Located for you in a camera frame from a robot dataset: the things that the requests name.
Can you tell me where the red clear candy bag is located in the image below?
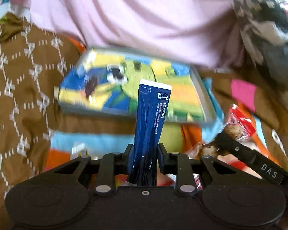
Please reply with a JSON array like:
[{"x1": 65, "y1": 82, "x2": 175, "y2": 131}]
[{"x1": 187, "y1": 104, "x2": 257, "y2": 169}]

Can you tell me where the blue stick snack packet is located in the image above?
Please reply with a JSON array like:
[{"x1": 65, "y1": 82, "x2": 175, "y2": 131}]
[{"x1": 127, "y1": 79, "x2": 172, "y2": 187}]

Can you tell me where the colourful striped blanket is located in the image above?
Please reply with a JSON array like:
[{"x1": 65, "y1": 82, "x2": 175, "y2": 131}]
[{"x1": 45, "y1": 35, "x2": 288, "y2": 187}]

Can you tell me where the grey tray with cartoon drawing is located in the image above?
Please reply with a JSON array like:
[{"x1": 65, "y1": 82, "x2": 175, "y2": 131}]
[{"x1": 54, "y1": 47, "x2": 216, "y2": 124}]

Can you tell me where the brown patterned quilt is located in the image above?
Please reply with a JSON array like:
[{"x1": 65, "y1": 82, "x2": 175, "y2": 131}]
[{"x1": 0, "y1": 13, "x2": 134, "y2": 229}]

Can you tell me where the pink bed sheet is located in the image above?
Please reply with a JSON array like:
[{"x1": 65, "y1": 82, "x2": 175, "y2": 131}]
[{"x1": 11, "y1": 0, "x2": 244, "y2": 68}]

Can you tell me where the plastic bag of clothes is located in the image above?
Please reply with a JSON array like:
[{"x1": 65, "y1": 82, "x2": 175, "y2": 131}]
[{"x1": 233, "y1": 0, "x2": 288, "y2": 90}]

